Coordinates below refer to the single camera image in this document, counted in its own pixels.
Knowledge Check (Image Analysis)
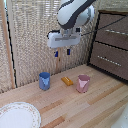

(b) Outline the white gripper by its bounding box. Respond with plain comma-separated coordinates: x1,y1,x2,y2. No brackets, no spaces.
46,27,83,58

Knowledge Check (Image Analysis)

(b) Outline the dark wooden drawer cabinet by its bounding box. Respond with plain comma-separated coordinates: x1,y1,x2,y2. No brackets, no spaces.
87,9,128,84

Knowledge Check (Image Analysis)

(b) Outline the orange block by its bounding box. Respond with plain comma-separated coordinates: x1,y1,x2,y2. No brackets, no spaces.
60,76,74,87

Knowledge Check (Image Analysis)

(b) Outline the blue cup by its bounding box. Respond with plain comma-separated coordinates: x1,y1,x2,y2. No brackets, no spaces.
38,71,52,92

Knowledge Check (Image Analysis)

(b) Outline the pink cup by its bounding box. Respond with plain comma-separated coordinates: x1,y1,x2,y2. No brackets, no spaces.
75,74,91,94

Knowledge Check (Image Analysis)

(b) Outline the white patterned plate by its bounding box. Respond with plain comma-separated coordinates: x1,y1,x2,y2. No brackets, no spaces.
0,101,42,128

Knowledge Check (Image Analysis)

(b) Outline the silver lower drawer handle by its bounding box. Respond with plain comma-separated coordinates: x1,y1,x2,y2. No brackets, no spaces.
96,55,122,68

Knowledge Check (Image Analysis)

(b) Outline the silver drawer handle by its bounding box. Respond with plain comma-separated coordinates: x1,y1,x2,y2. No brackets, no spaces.
105,28,128,37
96,55,122,68

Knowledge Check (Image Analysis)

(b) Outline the black cable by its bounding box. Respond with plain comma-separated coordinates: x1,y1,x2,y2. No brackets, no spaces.
80,15,128,37

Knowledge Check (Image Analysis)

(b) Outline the silver top drawer handle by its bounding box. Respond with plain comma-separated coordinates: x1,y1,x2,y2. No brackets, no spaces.
105,28,128,37

